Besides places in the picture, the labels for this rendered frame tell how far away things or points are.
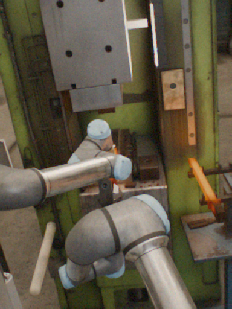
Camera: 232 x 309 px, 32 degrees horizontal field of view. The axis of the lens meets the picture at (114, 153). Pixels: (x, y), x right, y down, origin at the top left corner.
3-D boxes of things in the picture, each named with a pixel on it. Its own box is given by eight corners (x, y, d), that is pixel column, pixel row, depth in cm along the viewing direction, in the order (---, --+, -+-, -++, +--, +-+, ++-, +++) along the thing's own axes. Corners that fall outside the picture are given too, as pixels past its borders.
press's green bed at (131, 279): (178, 332, 211) (173, 265, 190) (108, 337, 214) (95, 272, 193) (168, 261, 261) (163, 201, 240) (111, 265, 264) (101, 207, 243)
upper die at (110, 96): (122, 106, 161) (119, 83, 157) (73, 112, 162) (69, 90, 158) (122, 76, 198) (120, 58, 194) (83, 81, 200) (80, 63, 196)
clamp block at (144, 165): (160, 179, 176) (159, 166, 173) (140, 181, 176) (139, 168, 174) (157, 166, 186) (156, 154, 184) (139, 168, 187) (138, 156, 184)
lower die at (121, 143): (132, 182, 177) (130, 165, 173) (87, 186, 178) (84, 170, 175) (131, 141, 214) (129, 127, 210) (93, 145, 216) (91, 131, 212)
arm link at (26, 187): (3, 180, 90) (135, 149, 127) (-24, 169, 97) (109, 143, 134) (3, 227, 93) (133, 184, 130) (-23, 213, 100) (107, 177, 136)
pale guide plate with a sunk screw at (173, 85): (185, 108, 173) (182, 69, 166) (164, 110, 174) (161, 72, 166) (184, 106, 175) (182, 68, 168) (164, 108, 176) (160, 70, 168)
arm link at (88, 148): (86, 168, 127) (104, 142, 132) (61, 160, 134) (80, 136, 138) (96, 182, 132) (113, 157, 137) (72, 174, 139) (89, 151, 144)
